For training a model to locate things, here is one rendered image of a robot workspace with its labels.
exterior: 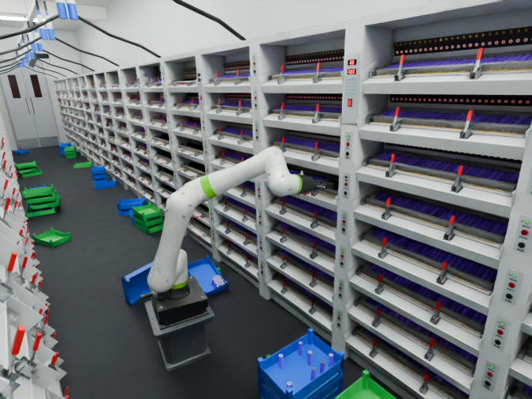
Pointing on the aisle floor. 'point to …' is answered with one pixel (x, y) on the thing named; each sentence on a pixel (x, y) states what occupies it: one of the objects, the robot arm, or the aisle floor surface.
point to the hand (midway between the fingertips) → (332, 184)
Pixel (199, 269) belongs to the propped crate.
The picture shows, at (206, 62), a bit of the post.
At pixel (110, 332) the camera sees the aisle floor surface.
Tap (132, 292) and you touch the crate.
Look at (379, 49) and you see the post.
